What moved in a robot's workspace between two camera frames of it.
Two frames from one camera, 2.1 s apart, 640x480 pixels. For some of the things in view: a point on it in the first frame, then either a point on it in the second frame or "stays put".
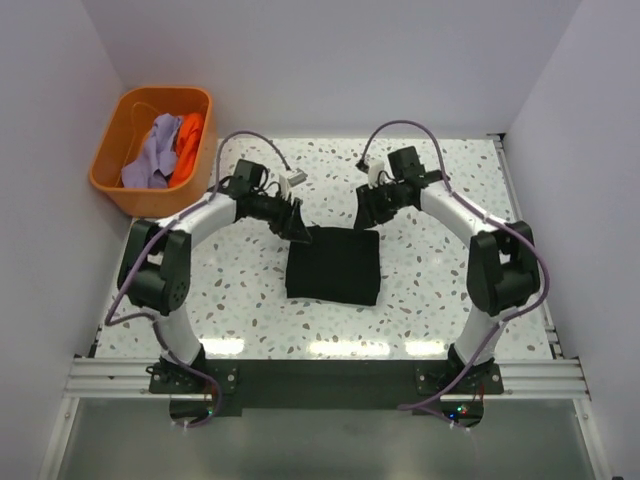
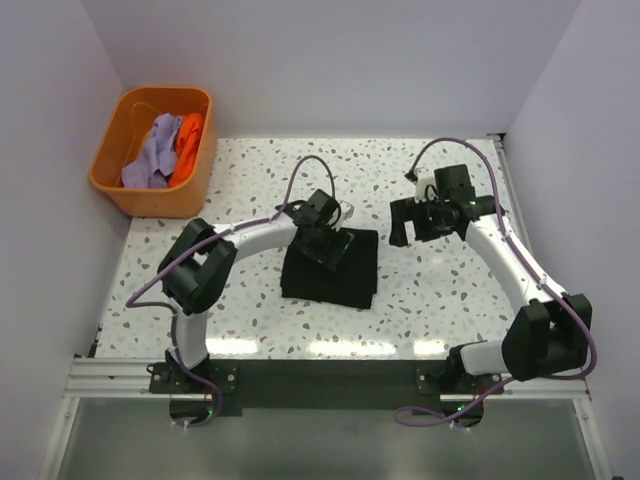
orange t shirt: x=188 y=147 stays put
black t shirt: x=339 y=264 stays put
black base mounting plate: x=206 y=392 stays put
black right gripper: x=368 y=213 -> x=408 y=210
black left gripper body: x=271 y=210 -> x=319 y=246
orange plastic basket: x=157 y=155 stays put
